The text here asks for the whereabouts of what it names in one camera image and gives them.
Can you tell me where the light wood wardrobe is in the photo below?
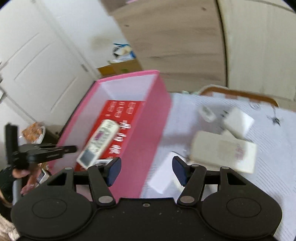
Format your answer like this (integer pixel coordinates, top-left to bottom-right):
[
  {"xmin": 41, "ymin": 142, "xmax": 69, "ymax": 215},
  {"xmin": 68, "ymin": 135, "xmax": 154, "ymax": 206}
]
[{"xmin": 218, "ymin": 1, "xmax": 295, "ymax": 100}]

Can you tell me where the pink cardboard box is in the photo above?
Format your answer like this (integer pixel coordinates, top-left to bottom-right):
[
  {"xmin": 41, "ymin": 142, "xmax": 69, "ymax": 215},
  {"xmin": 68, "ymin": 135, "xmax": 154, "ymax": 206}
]
[{"xmin": 58, "ymin": 70, "xmax": 171, "ymax": 200}]

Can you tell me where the grey-button air conditioner remote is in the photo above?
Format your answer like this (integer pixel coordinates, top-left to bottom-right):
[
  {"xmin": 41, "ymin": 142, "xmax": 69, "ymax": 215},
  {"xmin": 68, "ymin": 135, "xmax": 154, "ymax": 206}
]
[{"xmin": 76, "ymin": 120, "xmax": 119, "ymax": 169}]

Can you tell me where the white door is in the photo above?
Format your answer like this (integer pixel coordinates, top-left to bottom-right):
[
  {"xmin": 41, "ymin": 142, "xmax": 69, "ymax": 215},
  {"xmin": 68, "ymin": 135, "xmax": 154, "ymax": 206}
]
[{"xmin": 1, "ymin": 1, "xmax": 94, "ymax": 133}]

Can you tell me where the cardboard box on floor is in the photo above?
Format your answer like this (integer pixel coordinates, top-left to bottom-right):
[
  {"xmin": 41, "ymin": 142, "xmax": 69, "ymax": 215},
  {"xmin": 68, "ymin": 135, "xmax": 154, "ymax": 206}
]
[{"xmin": 97, "ymin": 59, "xmax": 142, "ymax": 78}]

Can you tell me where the wooden open shelf unit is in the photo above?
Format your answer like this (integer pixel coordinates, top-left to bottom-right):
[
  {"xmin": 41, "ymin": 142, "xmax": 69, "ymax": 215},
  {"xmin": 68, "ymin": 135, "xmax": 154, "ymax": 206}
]
[{"xmin": 102, "ymin": 0, "xmax": 227, "ymax": 92}]

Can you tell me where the white patterned table cloth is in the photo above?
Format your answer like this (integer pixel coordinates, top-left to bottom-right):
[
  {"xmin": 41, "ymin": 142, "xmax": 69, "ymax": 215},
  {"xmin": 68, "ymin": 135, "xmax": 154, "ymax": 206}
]
[{"xmin": 141, "ymin": 93, "xmax": 295, "ymax": 240}]

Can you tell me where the person's left hand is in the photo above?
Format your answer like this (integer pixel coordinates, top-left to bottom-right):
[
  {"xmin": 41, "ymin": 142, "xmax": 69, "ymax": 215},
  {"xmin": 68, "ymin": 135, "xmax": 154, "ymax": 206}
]
[{"xmin": 12, "ymin": 165, "xmax": 41, "ymax": 195}]

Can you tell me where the small white plug adapter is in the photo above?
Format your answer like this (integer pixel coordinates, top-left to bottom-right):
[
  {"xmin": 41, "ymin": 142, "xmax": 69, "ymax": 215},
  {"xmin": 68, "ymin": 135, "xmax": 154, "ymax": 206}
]
[{"xmin": 198, "ymin": 105, "xmax": 216, "ymax": 123}]

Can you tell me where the white square charger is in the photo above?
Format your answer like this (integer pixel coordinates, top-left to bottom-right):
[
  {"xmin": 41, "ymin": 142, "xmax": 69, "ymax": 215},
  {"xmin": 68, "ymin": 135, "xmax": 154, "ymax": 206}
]
[{"xmin": 222, "ymin": 107, "xmax": 254, "ymax": 139}]

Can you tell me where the cream air conditioner remote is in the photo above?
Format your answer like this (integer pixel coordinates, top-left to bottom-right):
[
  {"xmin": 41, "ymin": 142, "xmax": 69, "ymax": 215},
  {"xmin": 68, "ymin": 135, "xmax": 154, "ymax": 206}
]
[{"xmin": 190, "ymin": 131, "xmax": 258, "ymax": 174}]

